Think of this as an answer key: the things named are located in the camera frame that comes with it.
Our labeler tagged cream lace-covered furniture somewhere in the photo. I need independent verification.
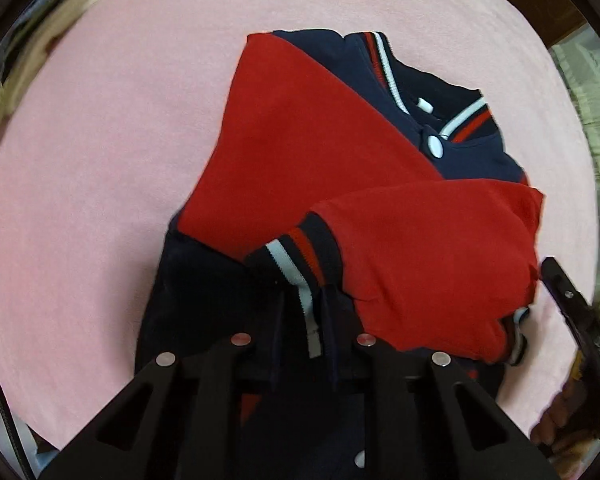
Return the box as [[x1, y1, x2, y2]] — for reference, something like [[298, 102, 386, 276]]
[[550, 25, 600, 311]]

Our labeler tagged brown wooden door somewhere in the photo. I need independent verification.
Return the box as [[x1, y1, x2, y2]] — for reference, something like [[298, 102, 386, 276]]
[[482, 0, 590, 52]]

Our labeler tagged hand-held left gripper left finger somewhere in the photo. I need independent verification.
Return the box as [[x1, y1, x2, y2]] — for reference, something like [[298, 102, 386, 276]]
[[39, 332, 254, 480]]

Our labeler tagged red and navy varsity jacket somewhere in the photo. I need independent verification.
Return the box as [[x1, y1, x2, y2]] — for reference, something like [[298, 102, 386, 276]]
[[135, 30, 547, 480]]

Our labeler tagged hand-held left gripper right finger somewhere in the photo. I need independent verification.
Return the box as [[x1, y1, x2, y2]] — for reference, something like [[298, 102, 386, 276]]
[[356, 332, 562, 480]]

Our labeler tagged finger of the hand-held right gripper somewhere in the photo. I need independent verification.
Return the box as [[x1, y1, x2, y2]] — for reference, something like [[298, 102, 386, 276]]
[[540, 256, 600, 361]]

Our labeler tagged pink fleece bed blanket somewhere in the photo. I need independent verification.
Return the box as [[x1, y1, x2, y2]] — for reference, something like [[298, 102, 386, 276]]
[[0, 0, 600, 456]]

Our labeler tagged person's right hand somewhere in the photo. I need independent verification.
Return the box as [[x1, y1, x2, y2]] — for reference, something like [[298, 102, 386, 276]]
[[529, 374, 600, 457]]

